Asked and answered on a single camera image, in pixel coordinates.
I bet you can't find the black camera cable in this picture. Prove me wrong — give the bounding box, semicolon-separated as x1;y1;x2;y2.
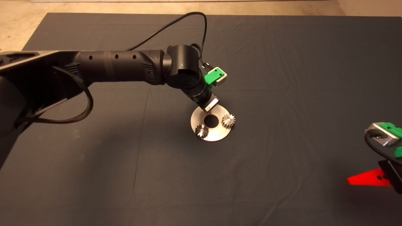
127;12;211;70
364;133;402;168

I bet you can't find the green left camera mount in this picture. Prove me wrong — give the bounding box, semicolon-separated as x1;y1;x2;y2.
204;68;225;85

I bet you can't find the black right camera cable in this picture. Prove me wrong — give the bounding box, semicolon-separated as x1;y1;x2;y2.
364;133;402;168

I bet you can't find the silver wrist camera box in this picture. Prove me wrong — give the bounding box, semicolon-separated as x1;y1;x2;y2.
365;122;401;148
214;67;228;87

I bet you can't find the round metal carrier plate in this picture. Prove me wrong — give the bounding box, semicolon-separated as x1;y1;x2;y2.
191;105;233;142

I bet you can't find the dark grey table cloth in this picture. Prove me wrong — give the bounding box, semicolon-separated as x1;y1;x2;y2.
0;13;402;226

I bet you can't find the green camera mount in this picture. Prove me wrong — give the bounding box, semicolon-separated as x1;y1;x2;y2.
204;68;225;85
379;122;402;158

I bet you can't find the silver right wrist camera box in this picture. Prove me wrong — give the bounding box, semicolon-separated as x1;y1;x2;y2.
365;122;401;148

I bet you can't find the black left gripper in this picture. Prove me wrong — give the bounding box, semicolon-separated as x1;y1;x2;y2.
195;90;220;113

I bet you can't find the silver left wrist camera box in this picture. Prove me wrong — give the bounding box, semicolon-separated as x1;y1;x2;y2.
214;67;228;87

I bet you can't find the green right camera mount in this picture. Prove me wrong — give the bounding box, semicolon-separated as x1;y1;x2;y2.
379;122;402;158

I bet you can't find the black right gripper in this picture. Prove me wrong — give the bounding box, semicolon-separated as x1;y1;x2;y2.
347;159;402;195

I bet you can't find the small steel planetary gear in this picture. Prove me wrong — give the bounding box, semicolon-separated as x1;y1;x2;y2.
221;113;236;128
195;123;209;139

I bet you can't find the black left camera cable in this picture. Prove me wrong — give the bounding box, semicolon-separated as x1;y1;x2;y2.
127;12;211;70

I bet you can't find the braided left arm cable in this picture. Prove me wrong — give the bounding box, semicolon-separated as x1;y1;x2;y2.
19;65;94;124

